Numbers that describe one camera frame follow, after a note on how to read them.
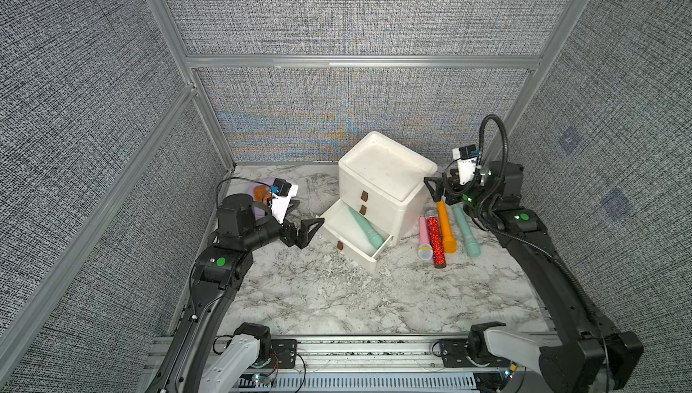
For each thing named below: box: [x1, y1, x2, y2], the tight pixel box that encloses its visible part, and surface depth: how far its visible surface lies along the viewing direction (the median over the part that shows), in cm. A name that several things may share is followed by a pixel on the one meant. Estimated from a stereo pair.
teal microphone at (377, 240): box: [347, 206, 385, 250], surface depth 95 cm
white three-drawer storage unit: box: [318, 131, 438, 269], surface depth 88 cm
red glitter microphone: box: [424, 207, 447, 270], surface depth 96 cm
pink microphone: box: [417, 216, 434, 261], surface depth 93 cm
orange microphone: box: [437, 199, 457, 255], surface depth 96 cm
